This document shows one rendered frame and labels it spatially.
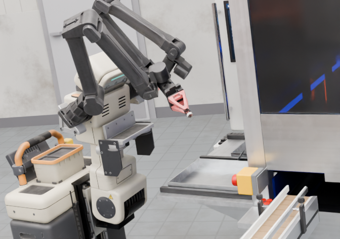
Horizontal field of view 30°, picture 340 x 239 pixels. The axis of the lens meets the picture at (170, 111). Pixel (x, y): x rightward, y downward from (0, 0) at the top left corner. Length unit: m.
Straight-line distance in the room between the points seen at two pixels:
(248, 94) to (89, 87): 0.66
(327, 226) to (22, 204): 1.37
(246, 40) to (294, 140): 0.36
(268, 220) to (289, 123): 0.32
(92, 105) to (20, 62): 4.92
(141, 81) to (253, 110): 0.51
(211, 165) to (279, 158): 0.56
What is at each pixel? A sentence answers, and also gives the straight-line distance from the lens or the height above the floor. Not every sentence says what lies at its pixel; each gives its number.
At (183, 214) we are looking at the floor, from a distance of 4.39.
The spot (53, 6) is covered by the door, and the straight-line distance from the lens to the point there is 7.00.
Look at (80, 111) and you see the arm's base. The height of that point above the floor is 1.20.
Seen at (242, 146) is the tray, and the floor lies 0.90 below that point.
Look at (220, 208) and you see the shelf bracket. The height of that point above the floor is 0.81.
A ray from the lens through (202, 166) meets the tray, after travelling 2.64.
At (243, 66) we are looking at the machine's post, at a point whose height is 1.37.
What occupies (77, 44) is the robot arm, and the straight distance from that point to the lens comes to 2.30.
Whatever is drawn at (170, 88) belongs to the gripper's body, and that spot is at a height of 1.27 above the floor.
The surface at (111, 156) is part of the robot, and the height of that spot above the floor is 0.97.
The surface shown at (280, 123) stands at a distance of 2.08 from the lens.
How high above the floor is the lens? 1.78
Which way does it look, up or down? 15 degrees down
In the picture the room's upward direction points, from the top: 8 degrees counter-clockwise
